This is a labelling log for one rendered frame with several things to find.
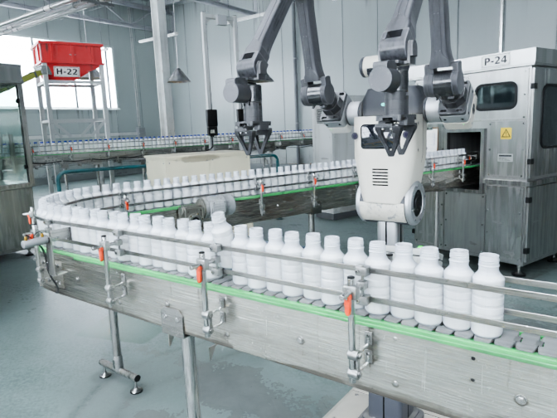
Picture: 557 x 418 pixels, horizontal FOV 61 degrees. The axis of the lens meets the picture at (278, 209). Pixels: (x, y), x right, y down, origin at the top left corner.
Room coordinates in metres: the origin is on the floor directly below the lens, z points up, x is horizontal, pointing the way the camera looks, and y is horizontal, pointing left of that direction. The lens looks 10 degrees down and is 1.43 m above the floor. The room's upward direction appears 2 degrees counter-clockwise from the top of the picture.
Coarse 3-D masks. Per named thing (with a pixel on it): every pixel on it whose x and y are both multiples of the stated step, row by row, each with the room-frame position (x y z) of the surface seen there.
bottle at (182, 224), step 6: (180, 222) 1.43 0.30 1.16; (186, 222) 1.43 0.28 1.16; (180, 228) 1.43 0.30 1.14; (186, 228) 1.43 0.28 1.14; (180, 234) 1.42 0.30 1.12; (186, 234) 1.42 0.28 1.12; (180, 246) 1.42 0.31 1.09; (180, 252) 1.42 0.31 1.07; (180, 258) 1.42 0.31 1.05; (186, 258) 1.42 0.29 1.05; (180, 270) 1.42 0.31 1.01; (186, 270) 1.41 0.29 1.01
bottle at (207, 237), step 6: (204, 222) 1.37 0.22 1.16; (210, 222) 1.39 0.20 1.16; (204, 228) 1.36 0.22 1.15; (210, 228) 1.35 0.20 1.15; (204, 234) 1.36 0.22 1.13; (210, 234) 1.35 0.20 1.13; (204, 240) 1.35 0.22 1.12; (210, 240) 1.34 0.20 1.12; (210, 252) 1.34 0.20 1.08; (210, 258) 1.34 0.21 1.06; (210, 264) 1.34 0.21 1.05; (210, 270) 1.34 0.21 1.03; (210, 276) 1.34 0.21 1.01; (216, 276) 1.34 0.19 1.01
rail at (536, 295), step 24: (168, 240) 1.43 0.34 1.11; (192, 264) 1.37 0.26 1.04; (312, 264) 1.12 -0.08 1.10; (336, 264) 1.08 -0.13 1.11; (312, 288) 1.12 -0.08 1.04; (480, 288) 0.89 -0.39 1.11; (504, 288) 0.86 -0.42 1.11; (552, 288) 0.87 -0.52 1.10; (432, 312) 0.94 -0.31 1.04; (504, 312) 0.92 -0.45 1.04; (528, 312) 0.90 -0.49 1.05; (552, 336) 0.81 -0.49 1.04
